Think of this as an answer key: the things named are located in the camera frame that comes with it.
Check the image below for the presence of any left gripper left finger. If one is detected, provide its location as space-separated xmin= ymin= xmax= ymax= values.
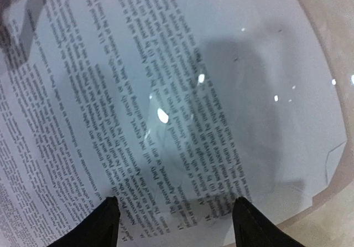
xmin=50 ymin=197 xmax=119 ymax=247

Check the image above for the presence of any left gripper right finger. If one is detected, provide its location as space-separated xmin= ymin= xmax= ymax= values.
xmin=232 ymin=197 xmax=304 ymax=247

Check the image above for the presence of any printed paper sheet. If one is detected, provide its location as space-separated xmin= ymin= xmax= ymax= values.
xmin=0 ymin=0 xmax=348 ymax=247

